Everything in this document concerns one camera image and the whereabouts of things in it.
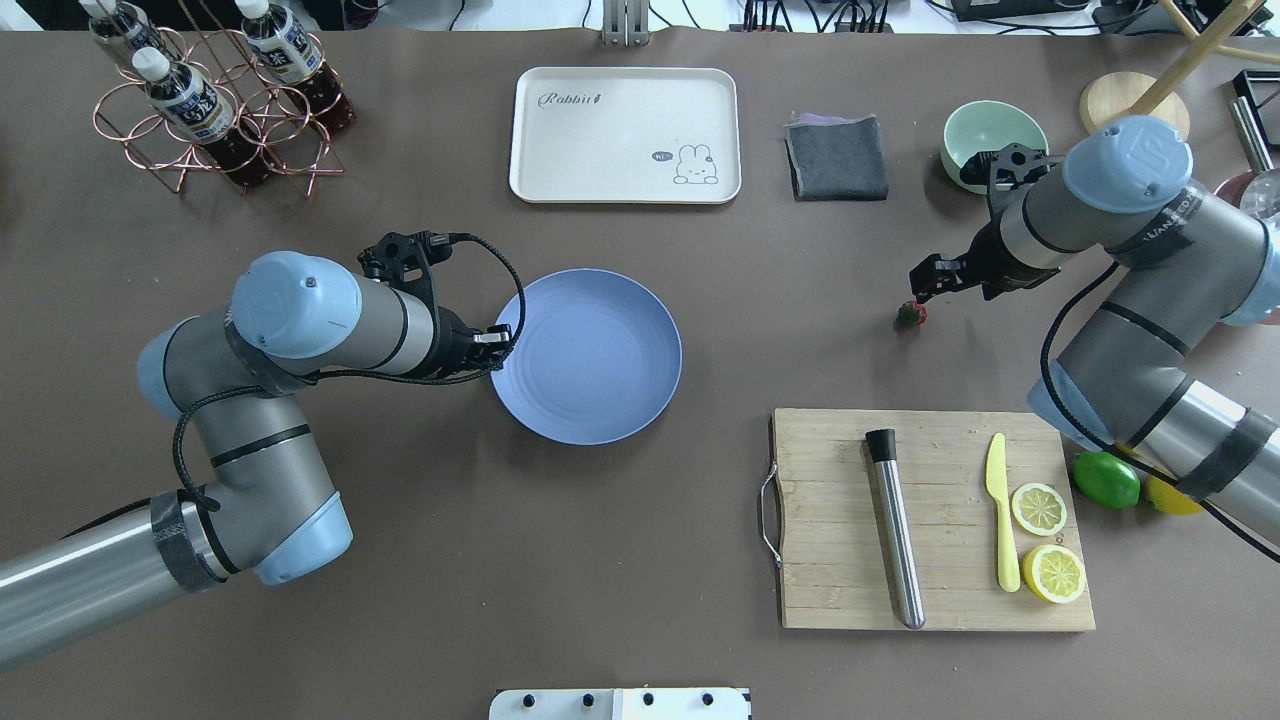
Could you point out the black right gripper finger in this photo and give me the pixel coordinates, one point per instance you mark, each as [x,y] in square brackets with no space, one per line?
[937,264]
[926,288]

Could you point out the tea bottle one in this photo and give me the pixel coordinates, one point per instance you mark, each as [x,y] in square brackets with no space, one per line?
[121,29]

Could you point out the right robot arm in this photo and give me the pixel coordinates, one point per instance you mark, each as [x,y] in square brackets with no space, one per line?
[1192,261]

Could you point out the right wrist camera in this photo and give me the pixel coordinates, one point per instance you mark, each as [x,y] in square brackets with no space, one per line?
[1005,169]

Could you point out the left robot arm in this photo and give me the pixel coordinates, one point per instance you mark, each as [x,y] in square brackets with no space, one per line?
[254,491]

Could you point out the copper wire bottle rack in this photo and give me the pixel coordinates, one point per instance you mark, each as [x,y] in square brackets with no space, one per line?
[237,89]

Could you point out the wooden cutting board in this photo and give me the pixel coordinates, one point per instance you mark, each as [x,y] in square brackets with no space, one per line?
[833,550]

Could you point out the green lime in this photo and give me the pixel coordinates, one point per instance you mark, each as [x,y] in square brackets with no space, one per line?
[1106,480]

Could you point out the metal ice scoop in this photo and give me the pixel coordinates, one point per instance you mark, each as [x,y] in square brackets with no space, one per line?
[1250,136]

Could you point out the yellow plastic knife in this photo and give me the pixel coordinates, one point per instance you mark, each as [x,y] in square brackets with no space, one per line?
[997,487]

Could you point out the cream rabbit tray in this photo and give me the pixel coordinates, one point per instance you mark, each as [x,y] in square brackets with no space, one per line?
[625,135]

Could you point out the steel muddler black tip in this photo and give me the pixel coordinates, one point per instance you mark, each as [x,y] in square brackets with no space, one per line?
[882,448]

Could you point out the wooden cup tree stand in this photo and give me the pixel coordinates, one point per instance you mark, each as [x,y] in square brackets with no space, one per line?
[1132,94]

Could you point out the mint green bowl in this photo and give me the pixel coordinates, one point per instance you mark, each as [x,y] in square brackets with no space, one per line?
[985,125]

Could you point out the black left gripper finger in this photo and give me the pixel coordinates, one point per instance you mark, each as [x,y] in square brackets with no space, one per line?
[487,363]
[496,335]

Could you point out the tea bottle three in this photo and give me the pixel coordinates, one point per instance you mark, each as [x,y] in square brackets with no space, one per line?
[195,107]

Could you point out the lemon half near knife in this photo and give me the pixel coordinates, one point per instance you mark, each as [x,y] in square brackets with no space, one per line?
[1039,509]

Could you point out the blue plate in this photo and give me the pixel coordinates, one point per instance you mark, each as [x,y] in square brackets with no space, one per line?
[599,357]

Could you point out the red strawberry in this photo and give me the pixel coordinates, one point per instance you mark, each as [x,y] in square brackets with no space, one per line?
[911,314]

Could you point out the grey folded cloth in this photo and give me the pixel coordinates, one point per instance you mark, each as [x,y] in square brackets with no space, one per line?
[835,158]

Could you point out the tea bottle two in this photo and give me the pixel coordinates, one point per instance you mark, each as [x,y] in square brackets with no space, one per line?
[286,51]

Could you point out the yellow lemon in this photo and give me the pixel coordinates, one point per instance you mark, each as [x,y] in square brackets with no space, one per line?
[1166,498]

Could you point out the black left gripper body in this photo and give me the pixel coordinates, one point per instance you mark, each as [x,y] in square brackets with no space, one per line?
[453,340]

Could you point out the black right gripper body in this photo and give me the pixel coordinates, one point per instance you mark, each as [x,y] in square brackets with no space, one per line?
[984,257]

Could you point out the aluminium frame post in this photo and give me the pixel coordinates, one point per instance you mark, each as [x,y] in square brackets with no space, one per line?
[625,23]

